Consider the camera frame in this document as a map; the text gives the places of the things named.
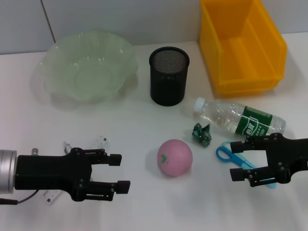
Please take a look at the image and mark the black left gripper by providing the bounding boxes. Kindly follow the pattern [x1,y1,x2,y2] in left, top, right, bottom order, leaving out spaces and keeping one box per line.
[14,147,131,202]

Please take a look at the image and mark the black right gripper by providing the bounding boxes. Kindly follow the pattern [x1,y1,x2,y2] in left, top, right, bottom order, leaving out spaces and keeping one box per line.
[229,132,308,188]

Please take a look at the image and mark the clear water bottle green label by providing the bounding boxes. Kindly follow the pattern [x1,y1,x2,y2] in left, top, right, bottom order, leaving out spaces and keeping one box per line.
[193,97,287,141]

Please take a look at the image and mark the green plastic wrapper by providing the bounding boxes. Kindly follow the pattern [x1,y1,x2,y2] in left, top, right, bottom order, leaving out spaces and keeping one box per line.
[191,122,213,148]

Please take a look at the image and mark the pink toy peach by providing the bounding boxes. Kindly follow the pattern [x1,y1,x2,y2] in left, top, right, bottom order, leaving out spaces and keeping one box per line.
[157,139,194,178]

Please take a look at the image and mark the blue scissors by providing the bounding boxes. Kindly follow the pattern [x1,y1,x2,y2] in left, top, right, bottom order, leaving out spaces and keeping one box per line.
[215,141,278,189]

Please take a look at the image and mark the transparent plastic ruler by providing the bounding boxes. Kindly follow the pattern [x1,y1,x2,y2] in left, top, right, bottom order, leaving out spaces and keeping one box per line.
[42,135,112,206]

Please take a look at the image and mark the pale green glass fruit plate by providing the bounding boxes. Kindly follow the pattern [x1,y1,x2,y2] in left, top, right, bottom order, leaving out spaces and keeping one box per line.
[39,30,139,105]

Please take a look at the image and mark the black mesh pen cup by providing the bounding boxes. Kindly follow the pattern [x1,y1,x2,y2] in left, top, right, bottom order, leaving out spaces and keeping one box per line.
[148,47,191,107]

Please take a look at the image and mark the yellow plastic bin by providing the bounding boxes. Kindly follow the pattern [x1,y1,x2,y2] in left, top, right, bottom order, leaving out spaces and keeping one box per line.
[199,0,288,95]

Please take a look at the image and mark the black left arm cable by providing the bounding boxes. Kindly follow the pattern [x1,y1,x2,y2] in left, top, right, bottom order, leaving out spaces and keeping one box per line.
[0,189,39,205]

